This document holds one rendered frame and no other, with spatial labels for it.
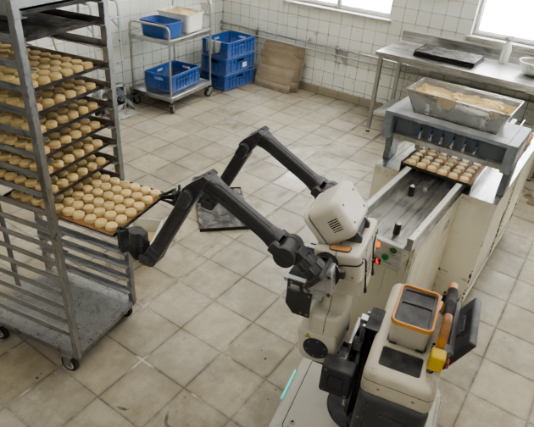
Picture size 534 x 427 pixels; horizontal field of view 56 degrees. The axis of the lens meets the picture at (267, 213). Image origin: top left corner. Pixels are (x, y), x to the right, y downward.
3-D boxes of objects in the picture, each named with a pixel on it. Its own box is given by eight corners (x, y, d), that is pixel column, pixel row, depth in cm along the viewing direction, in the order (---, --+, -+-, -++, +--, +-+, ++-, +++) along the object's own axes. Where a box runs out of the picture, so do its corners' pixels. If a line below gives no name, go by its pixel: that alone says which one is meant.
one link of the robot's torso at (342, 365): (364, 360, 221) (374, 318, 207) (345, 410, 198) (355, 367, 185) (306, 339, 229) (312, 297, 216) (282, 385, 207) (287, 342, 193)
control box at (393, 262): (354, 249, 253) (358, 226, 245) (399, 268, 241) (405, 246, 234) (351, 252, 250) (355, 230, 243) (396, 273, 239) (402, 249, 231)
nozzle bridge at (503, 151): (396, 146, 328) (408, 95, 310) (512, 183, 295) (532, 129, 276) (375, 163, 305) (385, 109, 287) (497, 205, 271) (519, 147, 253)
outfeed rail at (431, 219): (510, 126, 373) (513, 117, 369) (514, 127, 371) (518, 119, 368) (403, 250, 231) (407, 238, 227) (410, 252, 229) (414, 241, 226)
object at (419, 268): (378, 283, 342) (407, 164, 294) (427, 306, 326) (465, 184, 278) (326, 344, 292) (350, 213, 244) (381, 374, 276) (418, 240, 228)
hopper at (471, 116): (419, 99, 305) (425, 76, 297) (515, 125, 279) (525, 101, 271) (400, 112, 284) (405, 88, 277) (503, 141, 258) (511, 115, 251)
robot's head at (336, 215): (372, 208, 186) (350, 175, 184) (358, 237, 170) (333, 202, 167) (341, 223, 195) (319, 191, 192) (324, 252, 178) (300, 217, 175)
